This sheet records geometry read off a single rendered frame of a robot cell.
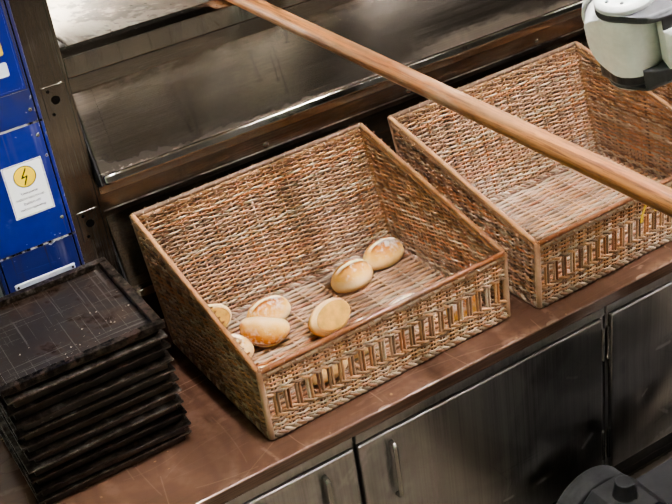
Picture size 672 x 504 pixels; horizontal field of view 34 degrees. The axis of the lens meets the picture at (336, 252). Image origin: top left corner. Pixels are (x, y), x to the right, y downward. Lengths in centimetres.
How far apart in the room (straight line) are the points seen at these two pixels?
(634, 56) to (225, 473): 97
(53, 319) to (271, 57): 70
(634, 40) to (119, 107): 106
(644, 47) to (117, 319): 98
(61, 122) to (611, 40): 107
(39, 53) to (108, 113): 18
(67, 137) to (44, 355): 45
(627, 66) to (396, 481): 98
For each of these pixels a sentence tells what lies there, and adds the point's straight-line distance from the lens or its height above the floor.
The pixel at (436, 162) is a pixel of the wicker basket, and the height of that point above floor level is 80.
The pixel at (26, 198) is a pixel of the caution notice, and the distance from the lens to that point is 211.
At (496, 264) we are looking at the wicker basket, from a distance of 212.
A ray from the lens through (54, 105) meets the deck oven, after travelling 211.
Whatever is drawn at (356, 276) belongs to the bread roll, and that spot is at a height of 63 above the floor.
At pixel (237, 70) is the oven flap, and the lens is 225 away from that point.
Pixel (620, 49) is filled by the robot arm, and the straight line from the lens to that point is 148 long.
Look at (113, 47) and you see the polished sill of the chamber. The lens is 212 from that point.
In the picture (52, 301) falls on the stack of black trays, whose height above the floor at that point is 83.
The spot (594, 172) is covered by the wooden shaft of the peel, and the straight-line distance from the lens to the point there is 141.
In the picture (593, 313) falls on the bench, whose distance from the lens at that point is 228.
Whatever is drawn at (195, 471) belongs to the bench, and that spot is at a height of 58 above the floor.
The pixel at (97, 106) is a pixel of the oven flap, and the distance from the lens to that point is 216.
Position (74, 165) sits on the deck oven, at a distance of 216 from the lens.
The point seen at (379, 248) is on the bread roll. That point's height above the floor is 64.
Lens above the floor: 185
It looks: 31 degrees down
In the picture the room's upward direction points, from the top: 9 degrees counter-clockwise
